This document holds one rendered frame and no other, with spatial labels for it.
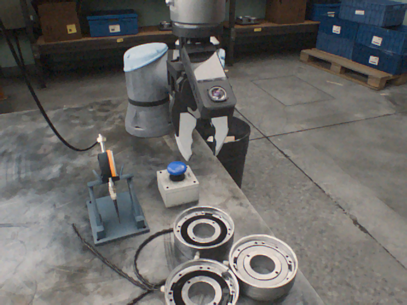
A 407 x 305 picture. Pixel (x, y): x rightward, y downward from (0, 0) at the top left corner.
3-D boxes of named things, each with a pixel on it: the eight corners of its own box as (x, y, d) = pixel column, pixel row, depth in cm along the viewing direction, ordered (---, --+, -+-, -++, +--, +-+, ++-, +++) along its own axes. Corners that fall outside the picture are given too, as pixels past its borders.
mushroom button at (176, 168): (189, 188, 70) (189, 168, 67) (171, 192, 68) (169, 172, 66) (183, 177, 73) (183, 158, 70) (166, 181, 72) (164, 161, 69)
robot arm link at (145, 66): (130, 86, 100) (125, 40, 93) (175, 86, 100) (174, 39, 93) (123, 102, 89) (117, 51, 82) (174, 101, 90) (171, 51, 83)
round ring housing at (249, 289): (292, 255, 57) (296, 238, 55) (295, 310, 49) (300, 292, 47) (231, 247, 59) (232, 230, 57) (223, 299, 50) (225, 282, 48)
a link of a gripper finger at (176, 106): (193, 132, 54) (202, 80, 50) (197, 137, 53) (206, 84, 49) (165, 132, 52) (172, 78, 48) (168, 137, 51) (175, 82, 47)
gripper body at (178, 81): (209, 89, 58) (210, 16, 52) (229, 108, 51) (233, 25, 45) (166, 95, 56) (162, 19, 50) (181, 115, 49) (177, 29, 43)
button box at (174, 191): (199, 200, 70) (199, 181, 68) (166, 208, 68) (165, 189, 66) (188, 179, 77) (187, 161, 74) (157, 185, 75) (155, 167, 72)
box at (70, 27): (89, 39, 351) (83, 0, 332) (39, 44, 333) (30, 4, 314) (84, 32, 382) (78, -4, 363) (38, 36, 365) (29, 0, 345)
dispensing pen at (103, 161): (112, 226, 59) (92, 133, 60) (111, 224, 63) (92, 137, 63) (125, 223, 60) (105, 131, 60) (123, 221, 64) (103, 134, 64)
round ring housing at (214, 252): (183, 218, 66) (182, 201, 63) (237, 226, 64) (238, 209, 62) (166, 259, 57) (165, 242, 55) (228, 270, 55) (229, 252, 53)
